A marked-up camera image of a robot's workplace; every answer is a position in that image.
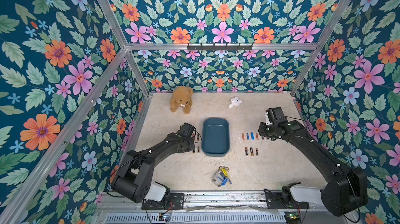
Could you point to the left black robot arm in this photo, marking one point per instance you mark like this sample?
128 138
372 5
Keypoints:
133 179

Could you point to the brown teddy bear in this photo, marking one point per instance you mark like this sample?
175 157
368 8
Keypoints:
181 97

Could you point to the grey plush toy keychain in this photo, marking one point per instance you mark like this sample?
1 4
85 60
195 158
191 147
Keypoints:
221 177

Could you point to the small white plush bunny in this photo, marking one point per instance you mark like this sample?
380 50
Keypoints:
235 102

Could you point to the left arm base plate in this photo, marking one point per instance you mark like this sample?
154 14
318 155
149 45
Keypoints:
172 201

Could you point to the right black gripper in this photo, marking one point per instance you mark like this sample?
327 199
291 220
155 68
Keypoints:
265 131

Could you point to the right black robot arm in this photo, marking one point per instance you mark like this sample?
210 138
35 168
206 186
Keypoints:
346 188

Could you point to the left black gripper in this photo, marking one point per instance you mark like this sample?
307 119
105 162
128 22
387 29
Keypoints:
191 147

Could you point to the black wall hook rail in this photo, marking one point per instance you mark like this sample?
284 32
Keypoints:
219 47

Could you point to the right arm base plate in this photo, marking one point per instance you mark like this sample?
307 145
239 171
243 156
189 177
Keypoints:
276 199

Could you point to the teal plastic storage box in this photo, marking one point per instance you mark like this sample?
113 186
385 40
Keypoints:
216 137

